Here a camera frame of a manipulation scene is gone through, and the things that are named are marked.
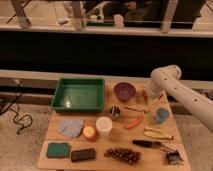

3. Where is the orange bowl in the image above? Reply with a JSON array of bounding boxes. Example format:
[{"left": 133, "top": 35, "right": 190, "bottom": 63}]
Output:
[{"left": 142, "top": 88, "right": 163, "bottom": 104}]

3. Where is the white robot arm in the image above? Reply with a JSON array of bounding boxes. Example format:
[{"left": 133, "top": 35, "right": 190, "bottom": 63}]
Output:
[{"left": 147, "top": 65, "right": 213, "bottom": 133}]

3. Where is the purple bowl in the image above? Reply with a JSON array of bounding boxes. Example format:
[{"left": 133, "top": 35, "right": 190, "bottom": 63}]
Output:
[{"left": 114, "top": 82, "right": 136, "bottom": 102}]

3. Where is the small metal cup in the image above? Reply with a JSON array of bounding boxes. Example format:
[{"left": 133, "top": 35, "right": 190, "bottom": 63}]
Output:
[{"left": 109, "top": 106, "right": 121, "bottom": 120}]

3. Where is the thin metal rod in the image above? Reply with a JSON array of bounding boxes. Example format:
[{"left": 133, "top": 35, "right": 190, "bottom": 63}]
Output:
[{"left": 124, "top": 106, "right": 146, "bottom": 113}]

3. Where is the green plastic tray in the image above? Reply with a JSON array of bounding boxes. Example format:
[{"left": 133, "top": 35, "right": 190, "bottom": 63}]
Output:
[{"left": 51, "top": 78, "right": 105, "bottom": 113}]

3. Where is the white lidded container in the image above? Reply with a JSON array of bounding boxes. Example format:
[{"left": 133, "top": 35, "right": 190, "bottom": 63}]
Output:
[{"left": 96, "top": 117, "right": 113, "bottom": 135}]

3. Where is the orange carrot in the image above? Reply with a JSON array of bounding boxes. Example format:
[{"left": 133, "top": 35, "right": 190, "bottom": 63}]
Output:
[{"left": 124, "top": 115, "right": 144, "bottom": 129}]

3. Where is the red yellow apple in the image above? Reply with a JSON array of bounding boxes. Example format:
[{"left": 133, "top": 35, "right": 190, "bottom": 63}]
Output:
[{"left": 83, "top": 126, "right": 97, "bottom": 141}]

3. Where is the wooden board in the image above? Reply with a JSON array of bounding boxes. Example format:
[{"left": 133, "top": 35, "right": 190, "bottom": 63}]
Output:
[{"left": 37, "top": 82, "right": 191, "bottom": 171}]

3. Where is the light blue cloth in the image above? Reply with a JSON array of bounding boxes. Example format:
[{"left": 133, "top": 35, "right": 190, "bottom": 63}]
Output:
[{"left": 58, "top": 119, "right": 84, "bottom": 138}]

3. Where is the blue cup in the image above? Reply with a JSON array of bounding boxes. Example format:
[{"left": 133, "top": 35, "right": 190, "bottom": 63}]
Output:
[{"left": 155, "top": 108, "right": 169, "bottom": 124}]

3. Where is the yellow banana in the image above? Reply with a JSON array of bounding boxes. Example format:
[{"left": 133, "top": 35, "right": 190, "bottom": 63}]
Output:
[{"left": 144, "top": 126, "right": 174, "bottom": 140}]

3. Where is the black eraser block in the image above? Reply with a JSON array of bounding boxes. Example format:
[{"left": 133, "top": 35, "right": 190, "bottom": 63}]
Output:
[{"left": 71, "top": 148, "right": 96, "bottom": 162}]

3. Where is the brown grape bunch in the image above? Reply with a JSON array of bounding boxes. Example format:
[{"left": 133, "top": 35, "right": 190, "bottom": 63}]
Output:
[{"left": 104, "top": 148, "right": 141, "bottom": 165}]

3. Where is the green sponge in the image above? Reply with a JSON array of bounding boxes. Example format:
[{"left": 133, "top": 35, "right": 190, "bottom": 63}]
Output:
[{"left": 46, "top": 142, "right": 70, "bottom": 158}]

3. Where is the black binder clip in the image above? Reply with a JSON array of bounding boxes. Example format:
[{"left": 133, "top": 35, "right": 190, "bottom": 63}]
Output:
[{"left": 166, "top": 151, "right": 183, "bottom": 165}]

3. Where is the black handled tool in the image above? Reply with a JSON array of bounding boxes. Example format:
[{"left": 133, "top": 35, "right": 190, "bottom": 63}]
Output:
[{"left": 132, "top": 140, "right": 176, "bottom": 152}]

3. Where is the black cable on floor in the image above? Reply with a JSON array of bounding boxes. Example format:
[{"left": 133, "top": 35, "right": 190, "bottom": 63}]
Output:
[{"left": 0, "top": 79, "right": 34, "bottom": 136}]

